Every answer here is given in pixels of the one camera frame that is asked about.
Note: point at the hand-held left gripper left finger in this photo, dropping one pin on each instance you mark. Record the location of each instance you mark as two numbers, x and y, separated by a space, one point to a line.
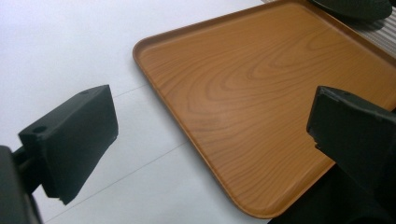
74 143

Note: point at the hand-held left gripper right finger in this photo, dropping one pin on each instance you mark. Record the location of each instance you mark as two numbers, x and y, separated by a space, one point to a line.
351 130

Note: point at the wooden tray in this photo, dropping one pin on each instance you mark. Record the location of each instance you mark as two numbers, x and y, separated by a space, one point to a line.
249 93

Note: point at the black plate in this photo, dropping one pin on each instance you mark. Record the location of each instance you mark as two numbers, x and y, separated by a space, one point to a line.
355 7

